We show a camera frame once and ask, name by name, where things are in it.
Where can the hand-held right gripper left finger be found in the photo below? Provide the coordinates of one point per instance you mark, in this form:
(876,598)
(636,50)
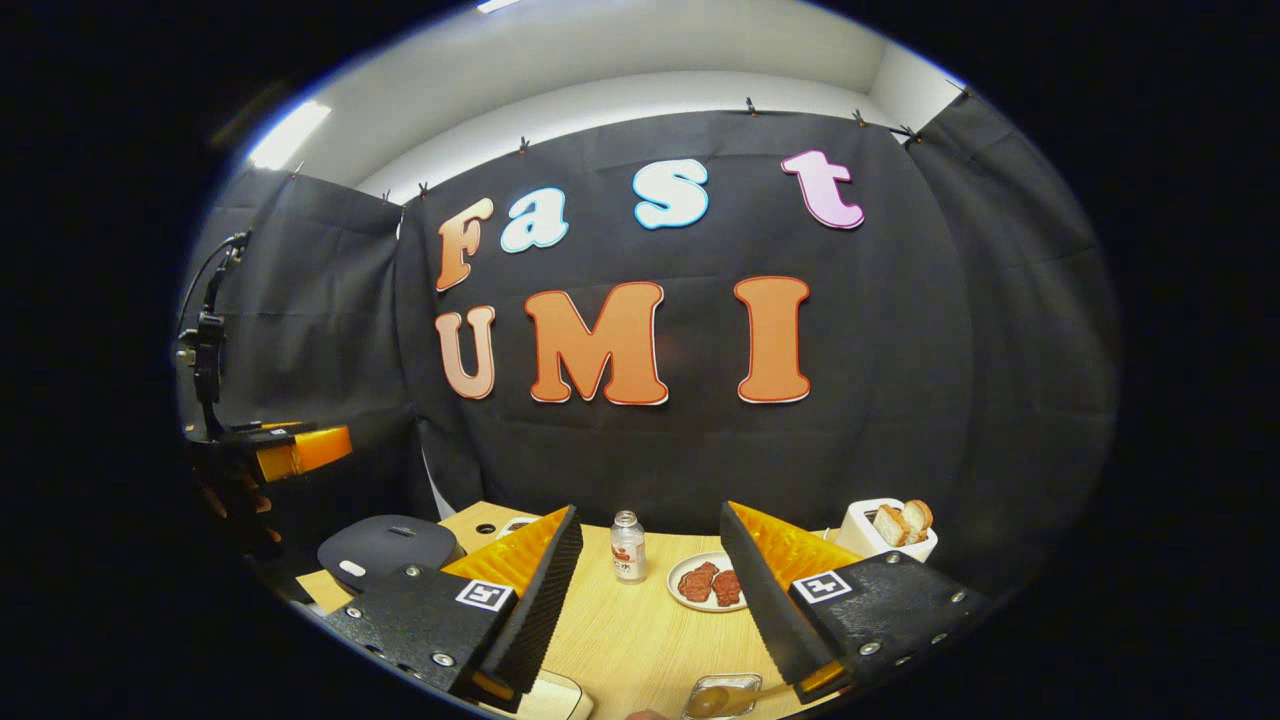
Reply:
(545,610)

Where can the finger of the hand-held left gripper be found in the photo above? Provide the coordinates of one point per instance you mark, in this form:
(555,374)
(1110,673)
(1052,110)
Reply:
(262,433)
(310,450)

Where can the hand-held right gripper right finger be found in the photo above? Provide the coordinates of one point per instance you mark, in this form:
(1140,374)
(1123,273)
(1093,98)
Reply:
(770,600)

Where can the wooden spoon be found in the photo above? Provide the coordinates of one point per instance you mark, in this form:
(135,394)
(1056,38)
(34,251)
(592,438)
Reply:
(708,702)

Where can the dark grey rice cooker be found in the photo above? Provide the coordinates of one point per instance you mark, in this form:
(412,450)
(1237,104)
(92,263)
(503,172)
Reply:
(385,550)

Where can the red meat piece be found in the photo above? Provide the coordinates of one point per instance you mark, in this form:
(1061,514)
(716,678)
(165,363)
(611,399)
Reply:
(697,582)
(728,588)

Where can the round white plate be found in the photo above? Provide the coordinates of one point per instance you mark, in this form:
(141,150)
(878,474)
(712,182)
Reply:
(680,600)

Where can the small clear drink bottle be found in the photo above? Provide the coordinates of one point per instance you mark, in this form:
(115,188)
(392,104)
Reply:
(628,555)

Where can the white toaster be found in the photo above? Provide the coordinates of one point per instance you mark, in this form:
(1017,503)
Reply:
(855,535)

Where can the toasted bread slice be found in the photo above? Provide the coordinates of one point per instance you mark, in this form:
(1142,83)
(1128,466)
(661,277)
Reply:
(889,526)
(918,519)

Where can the ceiling light strip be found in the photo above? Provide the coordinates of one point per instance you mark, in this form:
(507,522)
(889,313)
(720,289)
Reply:
(288,135)
(497,4)

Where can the black backdrop cloth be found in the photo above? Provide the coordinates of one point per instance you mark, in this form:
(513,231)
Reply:
(900,400)

